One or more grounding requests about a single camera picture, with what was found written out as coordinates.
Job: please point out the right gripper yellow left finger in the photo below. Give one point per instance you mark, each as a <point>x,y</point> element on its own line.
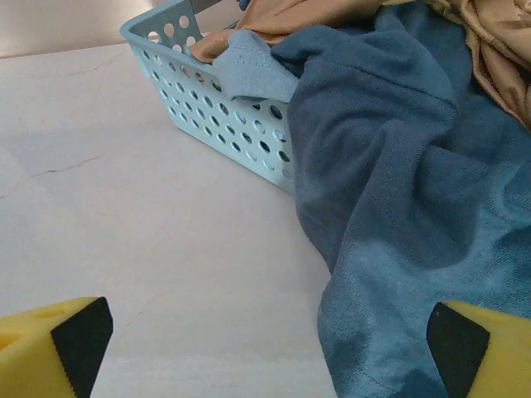
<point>29,356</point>

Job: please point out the tan t-shirt with print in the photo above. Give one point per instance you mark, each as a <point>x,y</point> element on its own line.
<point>290,16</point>

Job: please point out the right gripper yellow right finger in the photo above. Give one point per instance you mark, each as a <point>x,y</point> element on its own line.
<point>489,356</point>

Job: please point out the light blue t-shirt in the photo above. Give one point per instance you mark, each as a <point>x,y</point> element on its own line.
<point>253,66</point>

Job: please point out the dark blue t-shirt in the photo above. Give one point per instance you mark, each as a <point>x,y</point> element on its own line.
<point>394,186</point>

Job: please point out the light blue perforated plastic basket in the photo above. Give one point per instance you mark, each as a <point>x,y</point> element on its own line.
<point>195,112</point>

